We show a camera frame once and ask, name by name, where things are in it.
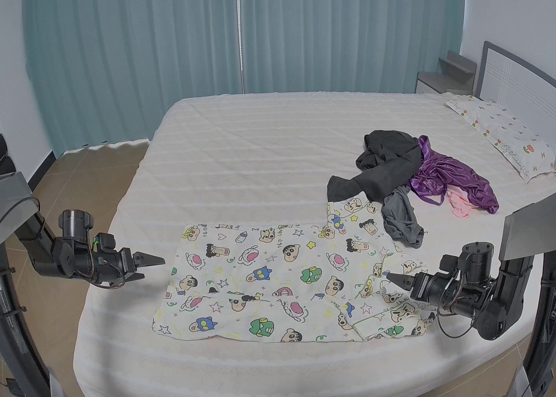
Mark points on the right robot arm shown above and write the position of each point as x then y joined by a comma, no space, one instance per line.
525,230

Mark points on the black garment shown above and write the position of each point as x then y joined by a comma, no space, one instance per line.
386,165

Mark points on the grey bedside table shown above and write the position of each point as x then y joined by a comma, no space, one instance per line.
443,76

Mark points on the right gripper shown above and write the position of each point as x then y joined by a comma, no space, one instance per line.
434,293

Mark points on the purple garment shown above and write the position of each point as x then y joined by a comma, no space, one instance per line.
456,178

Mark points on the grey garment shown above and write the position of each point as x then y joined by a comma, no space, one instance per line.
402,219

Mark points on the pink garment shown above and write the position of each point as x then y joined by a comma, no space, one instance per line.
460,206

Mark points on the white printed pyjama top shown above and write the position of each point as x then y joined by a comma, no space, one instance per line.
278,273

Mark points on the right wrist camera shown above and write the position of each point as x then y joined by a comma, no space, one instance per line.
449,265

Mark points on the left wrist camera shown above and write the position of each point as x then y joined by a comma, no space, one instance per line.
105,244

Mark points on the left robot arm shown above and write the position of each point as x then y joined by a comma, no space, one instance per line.
47,256

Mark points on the blue-green curtain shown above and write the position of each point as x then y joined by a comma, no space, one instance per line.
130,48
347,22

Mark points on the small black box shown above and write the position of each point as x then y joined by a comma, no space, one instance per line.
6,388

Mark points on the white printed pillow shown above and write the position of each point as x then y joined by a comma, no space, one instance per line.
508,135

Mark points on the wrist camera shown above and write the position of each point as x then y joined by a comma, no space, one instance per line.
449,265
105,244

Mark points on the bed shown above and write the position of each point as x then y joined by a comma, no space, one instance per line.
260,148

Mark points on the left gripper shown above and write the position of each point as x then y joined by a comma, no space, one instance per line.
113,271

